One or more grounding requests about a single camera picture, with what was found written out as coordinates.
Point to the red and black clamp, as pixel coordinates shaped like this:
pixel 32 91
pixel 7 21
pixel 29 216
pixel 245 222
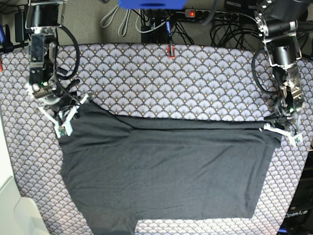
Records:
pixel 171 51

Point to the white plastic bin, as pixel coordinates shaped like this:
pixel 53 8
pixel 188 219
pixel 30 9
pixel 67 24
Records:
pixel 18 215

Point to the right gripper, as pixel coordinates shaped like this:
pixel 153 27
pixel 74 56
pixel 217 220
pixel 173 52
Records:
pixel 58 104

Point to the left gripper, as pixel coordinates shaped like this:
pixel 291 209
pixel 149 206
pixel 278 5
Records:
pixel 284 120

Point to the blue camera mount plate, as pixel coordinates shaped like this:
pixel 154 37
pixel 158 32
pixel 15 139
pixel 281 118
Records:
pixel 152 4

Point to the dark grey T-shirt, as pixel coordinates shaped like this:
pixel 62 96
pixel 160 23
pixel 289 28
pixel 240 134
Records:
pixel 119 170

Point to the blue clamp handle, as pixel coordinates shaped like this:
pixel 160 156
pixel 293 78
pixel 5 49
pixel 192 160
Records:
pixel 168 28

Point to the black power adapter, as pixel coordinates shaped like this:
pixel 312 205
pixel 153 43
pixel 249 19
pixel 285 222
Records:
pixel 20 35

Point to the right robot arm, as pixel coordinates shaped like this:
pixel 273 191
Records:
pixel 44 18

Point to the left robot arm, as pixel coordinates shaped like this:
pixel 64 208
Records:
pixel 277 21

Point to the black OpenArm box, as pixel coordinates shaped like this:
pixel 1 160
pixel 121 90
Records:
pixel 299 217

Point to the fan-patterned table cloth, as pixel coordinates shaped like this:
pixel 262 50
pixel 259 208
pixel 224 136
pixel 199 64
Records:
pixel 140 80

